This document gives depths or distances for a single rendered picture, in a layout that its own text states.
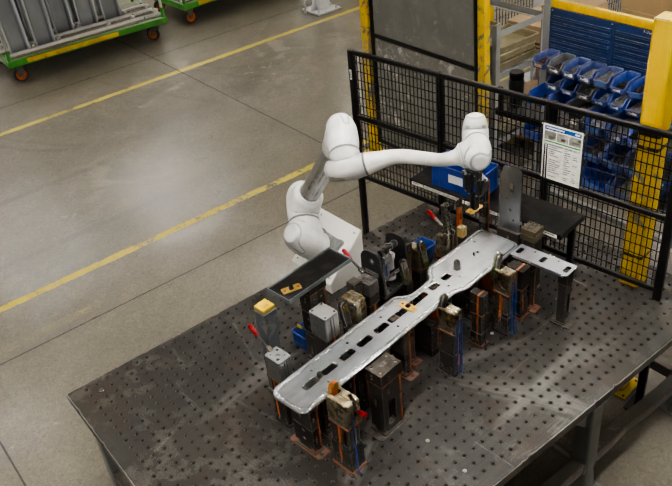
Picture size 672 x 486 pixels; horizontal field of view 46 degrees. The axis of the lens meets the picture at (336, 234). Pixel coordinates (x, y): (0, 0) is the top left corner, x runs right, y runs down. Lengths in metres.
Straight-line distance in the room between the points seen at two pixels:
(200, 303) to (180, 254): 0.62
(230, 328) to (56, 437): 1.27
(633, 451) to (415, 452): 1.38
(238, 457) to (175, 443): 0.28
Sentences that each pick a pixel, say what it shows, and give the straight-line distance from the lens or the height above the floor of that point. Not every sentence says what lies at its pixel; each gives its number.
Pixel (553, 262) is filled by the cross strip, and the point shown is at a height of 1.00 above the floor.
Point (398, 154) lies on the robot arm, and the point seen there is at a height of 1.56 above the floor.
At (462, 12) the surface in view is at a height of 1.41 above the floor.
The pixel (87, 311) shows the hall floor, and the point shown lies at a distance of 5.42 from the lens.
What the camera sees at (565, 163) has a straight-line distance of 3.83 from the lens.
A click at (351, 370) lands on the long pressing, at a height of 1.00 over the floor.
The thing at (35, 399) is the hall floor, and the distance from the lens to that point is 4.92.
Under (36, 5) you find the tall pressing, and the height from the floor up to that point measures 0.71.
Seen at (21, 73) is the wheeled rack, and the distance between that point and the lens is 9.51.
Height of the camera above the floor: 3.12
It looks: 34 degrees down
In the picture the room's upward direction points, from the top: 6 degrees counter-clockwise
